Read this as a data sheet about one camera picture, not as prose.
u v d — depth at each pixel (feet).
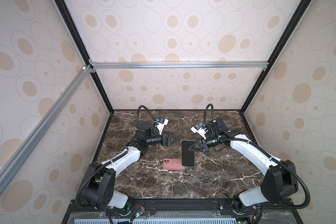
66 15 2.29
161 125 2.39
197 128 2.30
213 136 2.24
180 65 2.95
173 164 2.95
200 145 2.27
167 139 2.28
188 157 2.40
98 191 1.38
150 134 2.18
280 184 1.37
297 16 2.32
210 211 2.39
